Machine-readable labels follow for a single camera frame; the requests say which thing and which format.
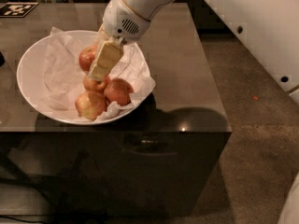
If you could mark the white bowl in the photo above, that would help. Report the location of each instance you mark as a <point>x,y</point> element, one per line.
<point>29,78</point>

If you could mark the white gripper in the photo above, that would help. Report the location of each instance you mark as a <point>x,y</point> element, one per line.
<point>121,20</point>

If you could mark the black white fiducial marker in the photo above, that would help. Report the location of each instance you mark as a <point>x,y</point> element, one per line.
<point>16,9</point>

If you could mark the white crumpled paper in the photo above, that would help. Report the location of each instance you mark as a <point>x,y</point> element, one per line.
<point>63,78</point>

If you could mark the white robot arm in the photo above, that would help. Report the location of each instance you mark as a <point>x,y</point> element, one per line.
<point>269,29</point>

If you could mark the yellowish red apple front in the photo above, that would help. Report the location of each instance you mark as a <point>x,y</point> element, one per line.
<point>91,104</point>

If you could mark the red apple underneath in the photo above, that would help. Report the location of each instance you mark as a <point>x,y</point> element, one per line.
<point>92,85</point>

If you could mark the dark object at left edge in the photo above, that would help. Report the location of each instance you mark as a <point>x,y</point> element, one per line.
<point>2,59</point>

